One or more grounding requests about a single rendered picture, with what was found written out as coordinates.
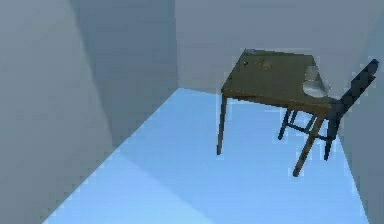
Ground clear glass jug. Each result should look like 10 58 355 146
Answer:
302 65 332 99

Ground brown wooden table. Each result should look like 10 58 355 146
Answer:
215 48 338 178

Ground small brown crumbly object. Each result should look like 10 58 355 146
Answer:
258 58 273 71

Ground black chair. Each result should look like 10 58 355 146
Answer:
277 58 380 162

